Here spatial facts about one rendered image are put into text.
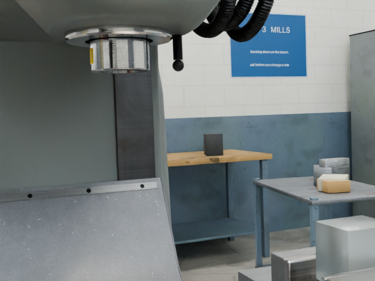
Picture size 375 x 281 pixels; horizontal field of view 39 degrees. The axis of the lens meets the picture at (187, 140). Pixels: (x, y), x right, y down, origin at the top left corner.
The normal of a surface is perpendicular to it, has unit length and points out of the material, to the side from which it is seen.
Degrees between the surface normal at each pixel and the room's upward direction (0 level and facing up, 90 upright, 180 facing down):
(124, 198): 65
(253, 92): 90
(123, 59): 90
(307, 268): 90
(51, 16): 139
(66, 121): 90
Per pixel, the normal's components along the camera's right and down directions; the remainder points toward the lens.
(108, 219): 0.33, -0.42
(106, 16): 0.01, 0.99
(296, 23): 0.38, 0.04
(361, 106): -0.92, 0.05
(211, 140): 0.07, 0.05
